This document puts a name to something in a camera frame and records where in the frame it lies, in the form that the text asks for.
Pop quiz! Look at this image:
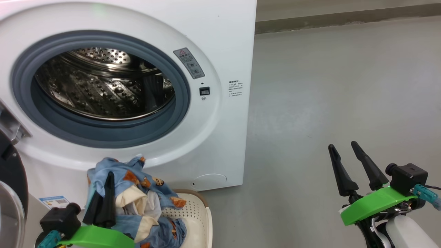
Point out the blue cartoon-print garment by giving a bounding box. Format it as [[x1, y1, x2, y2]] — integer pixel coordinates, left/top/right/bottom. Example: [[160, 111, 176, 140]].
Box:
[[86, 157, 187, 248]]

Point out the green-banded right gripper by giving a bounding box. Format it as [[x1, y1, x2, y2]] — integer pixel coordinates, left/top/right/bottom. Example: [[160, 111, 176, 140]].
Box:
[[328, 141, 417, 248]]

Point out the teal right camera connector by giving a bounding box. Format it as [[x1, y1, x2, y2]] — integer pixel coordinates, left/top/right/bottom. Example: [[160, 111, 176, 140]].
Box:
[[413, 184, 441, 211]]

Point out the teal camera connector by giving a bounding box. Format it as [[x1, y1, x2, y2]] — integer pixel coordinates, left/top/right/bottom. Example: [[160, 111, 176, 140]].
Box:
[[413, 184, 441, 211], [37, 230, 62, 248]]

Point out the cream perforated laundry basket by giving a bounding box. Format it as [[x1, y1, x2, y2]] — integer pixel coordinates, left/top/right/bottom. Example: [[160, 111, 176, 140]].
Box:
[[162, 189, 213, 248]]

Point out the black-rimmed glass washer door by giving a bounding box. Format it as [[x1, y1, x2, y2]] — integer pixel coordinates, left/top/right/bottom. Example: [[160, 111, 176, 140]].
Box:
[[0, 131, 30, 248]]

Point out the white front-load washing machine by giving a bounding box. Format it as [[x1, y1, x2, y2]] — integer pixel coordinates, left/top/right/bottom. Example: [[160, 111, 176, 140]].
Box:
[[0, 0, 257, 210]]

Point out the grey warning sticker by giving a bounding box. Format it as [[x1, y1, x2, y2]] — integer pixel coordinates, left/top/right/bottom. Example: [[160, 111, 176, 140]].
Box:
[[173, 48, 205, 80]]

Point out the perforated steel washer drum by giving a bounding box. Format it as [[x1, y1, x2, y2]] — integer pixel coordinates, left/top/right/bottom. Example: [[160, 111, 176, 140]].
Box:
[[34, 48, 176, 121]]

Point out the round filter access cover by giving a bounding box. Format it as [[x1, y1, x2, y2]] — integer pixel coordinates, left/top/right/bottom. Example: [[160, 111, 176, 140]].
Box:
[[192, 173, 227, 188]]

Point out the metal door hinge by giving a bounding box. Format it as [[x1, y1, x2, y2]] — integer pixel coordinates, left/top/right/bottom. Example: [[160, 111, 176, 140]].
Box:
[[0, 100, 31, 145]]

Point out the grey skirting board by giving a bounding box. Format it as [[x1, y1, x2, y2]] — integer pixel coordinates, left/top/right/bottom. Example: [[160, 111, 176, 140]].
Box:
[[255, 3, 441, 34]]

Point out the teal left camera connector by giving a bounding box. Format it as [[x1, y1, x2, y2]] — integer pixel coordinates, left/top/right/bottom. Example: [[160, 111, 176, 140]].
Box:
[[37, 230, 62, 248]]

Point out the blue energy label sticker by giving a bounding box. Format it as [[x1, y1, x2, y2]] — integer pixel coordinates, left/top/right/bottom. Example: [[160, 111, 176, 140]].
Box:
[[39, 196, 69, 209]]

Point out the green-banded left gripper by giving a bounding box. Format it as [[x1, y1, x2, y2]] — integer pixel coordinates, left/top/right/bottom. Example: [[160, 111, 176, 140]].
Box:
[[57, 171, 135, 248]]

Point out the grey rubber door gasket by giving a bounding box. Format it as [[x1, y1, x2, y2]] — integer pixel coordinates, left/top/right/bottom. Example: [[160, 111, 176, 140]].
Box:
[[10, 30, 191, 148]]

